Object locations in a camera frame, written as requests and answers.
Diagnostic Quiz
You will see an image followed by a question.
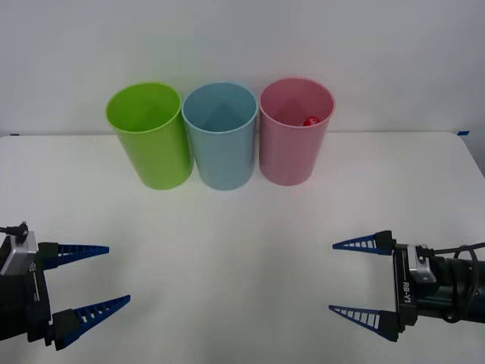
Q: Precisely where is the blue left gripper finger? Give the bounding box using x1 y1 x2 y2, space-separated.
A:
45 294 132 352
36 241 111 271

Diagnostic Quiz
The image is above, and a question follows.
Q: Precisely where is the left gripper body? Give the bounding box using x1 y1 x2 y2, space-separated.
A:
0 250 54 344

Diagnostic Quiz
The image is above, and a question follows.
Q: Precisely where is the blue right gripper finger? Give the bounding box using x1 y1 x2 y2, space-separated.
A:
332 230 397 257
327 304 401 343

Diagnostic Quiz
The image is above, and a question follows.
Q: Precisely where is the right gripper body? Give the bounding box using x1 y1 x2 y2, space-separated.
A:
392 243 454 334

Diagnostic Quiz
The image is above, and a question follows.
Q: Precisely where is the pink plastic bin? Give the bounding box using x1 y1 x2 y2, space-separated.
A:
258 77 336 187

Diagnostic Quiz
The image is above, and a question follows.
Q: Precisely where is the green plastic bin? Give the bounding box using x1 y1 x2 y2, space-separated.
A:
105 80 195 190

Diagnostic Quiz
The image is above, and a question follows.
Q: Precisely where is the pale blue plastic bin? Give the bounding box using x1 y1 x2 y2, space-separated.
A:
181 81 260 191

